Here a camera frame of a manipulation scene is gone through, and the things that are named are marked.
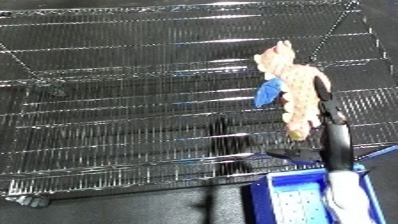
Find pink spotted soft toy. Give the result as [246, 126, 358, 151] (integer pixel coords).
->
[252, 39, 335, 142]

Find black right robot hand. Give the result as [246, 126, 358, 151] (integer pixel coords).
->
[310, 76, 358, 173]

